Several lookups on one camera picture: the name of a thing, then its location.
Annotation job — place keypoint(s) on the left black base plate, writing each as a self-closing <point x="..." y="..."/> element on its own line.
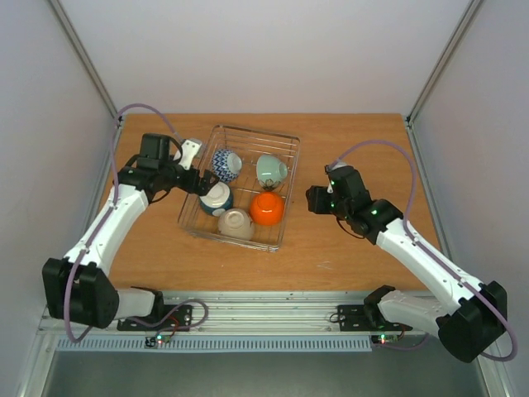
<point x="181" y="317"/>

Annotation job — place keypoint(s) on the circuit board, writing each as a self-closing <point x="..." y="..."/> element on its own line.
<point x="157" y="341"/>
<point x="384" y="339"/>

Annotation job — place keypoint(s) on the teal ceramic bowl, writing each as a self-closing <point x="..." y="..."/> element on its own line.
<point x="271" y="172"/>

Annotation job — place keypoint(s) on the aluminium rail frame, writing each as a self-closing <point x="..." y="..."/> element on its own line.
<point x="259" y="312"/>

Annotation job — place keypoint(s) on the right circuit board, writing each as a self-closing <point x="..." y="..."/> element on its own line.
<point x="384" y="339"/>

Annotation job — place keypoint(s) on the grey slotted cable duct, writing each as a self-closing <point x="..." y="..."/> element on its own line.
<point x="220" y="344"/>

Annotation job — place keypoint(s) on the left circuit board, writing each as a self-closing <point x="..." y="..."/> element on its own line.
<point x="157" y="341"/>

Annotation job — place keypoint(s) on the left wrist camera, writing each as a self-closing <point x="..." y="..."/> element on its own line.
<point x="190" y="149"/>

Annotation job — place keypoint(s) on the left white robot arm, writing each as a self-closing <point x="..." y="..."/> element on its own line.
<point x="77" y="286"/>

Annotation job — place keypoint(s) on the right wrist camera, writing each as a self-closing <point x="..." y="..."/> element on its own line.
<point x="332" y="172"/>

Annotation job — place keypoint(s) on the metal wire dish rack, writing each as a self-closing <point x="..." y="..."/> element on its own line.
<point x="249" y="144"/>

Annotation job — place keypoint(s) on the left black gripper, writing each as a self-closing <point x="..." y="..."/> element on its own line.
<point x="204" y="188"/>

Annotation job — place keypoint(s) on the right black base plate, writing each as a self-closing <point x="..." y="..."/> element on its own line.
<point x="352" y="318"/>

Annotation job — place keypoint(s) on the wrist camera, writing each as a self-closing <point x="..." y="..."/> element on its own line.
<point x="332" y="172"/>
<point x="190" y="149"/>

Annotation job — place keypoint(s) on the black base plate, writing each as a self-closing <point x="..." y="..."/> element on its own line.
<point x="181" y="317"/>
<point x="352" y="318"/>

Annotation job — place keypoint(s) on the white bowl black outside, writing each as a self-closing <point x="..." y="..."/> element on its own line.
<point x="218" y="200"/>

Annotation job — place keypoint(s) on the red patterned bowl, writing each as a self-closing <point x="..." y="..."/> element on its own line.
<point x="227" y="165"/>

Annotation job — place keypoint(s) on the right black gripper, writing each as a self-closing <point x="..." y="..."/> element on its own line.
<point x="316" y="199"/>

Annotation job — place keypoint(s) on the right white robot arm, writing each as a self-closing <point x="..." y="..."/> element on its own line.
<point x="466" y="315"/>

